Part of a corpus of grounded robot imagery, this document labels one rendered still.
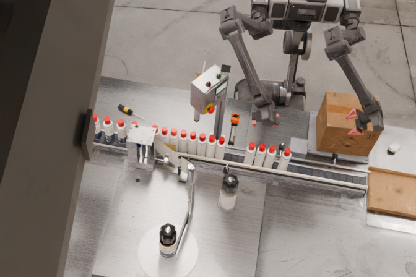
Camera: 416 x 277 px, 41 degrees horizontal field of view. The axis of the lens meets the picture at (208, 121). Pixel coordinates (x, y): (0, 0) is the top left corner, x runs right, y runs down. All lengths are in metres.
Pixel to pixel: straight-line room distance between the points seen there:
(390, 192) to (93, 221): 1.66
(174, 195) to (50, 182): 2.77
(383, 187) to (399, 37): 2.23
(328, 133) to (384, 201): 0.50
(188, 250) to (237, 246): 0.25
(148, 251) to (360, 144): 1.32
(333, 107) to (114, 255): 1.42
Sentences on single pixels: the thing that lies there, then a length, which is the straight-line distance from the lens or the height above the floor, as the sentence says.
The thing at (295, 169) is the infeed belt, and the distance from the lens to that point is 3.23.
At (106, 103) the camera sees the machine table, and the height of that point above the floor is 0.83.
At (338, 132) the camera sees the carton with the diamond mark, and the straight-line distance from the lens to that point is 3.18.
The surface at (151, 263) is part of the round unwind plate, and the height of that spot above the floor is 0.89.
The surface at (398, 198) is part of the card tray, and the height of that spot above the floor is 0.83.
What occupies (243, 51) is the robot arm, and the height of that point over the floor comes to 1.63.
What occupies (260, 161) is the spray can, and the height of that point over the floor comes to 0.96.
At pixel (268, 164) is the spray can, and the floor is 0.94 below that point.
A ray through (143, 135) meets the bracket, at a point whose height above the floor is 1.14.
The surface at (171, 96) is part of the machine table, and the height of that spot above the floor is 0.83.
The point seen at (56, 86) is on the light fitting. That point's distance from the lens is 0.33.
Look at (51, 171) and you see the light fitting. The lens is 0.31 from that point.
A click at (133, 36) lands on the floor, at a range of 4.92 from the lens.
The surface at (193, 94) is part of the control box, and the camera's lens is 2.79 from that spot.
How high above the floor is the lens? 3.64
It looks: 56 degrees down
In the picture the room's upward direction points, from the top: 6 degrees clockwise
